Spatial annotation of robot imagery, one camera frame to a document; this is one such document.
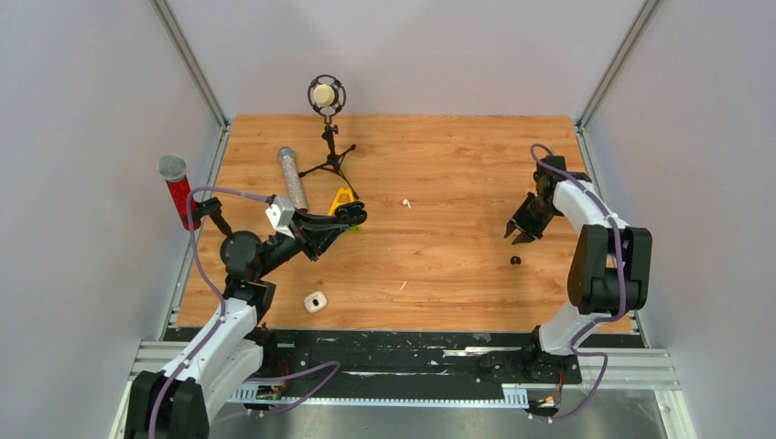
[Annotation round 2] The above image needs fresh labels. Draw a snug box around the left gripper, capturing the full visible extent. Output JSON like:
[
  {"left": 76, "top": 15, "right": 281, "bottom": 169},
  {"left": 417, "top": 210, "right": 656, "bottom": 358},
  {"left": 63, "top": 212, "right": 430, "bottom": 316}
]
[{"left": 255, "top": 206, "right": 348, "bottom": 280}]

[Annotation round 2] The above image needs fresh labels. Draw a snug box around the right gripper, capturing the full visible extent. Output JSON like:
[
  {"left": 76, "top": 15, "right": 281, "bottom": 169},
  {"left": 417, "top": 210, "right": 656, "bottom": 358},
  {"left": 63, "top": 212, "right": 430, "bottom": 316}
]
[{"left": 507, "top": 193, "right": 559, "bottom": 245}]

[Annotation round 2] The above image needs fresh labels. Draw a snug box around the white earbud case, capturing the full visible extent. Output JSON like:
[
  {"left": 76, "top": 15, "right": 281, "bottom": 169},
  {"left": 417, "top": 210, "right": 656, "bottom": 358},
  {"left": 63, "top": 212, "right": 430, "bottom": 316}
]
[{"left": 303, "top": 291, "right": 329, "bottom": 314}]

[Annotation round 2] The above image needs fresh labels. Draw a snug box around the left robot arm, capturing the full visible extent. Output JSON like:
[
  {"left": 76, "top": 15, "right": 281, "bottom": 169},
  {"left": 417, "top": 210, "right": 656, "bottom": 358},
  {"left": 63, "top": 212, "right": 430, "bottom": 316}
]
[{"left": 124, "top": 201, "right": 367, "bottom": 438}]

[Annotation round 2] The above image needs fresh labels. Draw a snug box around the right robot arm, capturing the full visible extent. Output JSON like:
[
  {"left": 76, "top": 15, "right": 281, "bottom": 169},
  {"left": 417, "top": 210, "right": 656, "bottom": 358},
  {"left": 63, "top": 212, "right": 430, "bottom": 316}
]
[{"left": 505, "top": 154, "right": 652, "bottom": 382}]

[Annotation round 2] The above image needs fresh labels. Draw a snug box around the yellow green triangle toy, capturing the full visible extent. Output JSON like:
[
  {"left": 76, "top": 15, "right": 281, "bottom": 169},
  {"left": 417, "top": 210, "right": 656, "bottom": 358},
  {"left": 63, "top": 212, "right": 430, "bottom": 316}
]
[{"left": 328, "top": 187, "right": 360, "bottom": 230}]

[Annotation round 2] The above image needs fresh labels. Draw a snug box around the black tripod stand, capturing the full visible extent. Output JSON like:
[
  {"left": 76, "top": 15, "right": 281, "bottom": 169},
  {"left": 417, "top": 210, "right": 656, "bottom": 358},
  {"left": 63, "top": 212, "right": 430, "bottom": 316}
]
[{"left": 297, "top": 116, "right": 360, "bottom": 200}]

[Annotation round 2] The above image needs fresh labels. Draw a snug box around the silver glitter microphone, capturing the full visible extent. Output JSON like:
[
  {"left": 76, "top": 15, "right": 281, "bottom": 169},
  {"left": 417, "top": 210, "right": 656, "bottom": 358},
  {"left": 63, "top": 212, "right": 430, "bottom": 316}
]
[{"left": 277, "top": 146, "right": 308, "bottom": 210}]

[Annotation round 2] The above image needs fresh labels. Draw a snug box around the cream microphone in shockmount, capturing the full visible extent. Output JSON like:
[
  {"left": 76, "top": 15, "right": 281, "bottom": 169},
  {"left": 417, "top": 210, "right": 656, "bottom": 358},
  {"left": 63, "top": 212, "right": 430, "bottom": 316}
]
[{"left": 307, "top": 74, "right": 347, "bottom": 117}]

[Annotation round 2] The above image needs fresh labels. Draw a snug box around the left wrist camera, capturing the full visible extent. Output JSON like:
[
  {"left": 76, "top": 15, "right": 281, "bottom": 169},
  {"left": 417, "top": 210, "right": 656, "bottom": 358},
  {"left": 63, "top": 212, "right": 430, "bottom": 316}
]
[{"left": 265, "top": 196, "right": 296, "bottom": 239}]

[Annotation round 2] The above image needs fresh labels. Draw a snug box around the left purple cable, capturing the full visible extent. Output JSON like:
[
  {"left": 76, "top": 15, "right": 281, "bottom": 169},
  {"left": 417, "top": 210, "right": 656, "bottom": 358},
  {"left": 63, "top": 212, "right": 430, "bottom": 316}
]
[{"left": 146, "top": 186, "right": 342, "bottom": 439}]

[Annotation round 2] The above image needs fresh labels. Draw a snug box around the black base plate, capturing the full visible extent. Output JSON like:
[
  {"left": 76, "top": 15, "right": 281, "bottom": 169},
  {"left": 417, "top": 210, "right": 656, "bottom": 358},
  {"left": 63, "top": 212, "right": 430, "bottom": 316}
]
[{"left": 163, "top": 327, "right": 645, "bottom": 402}]

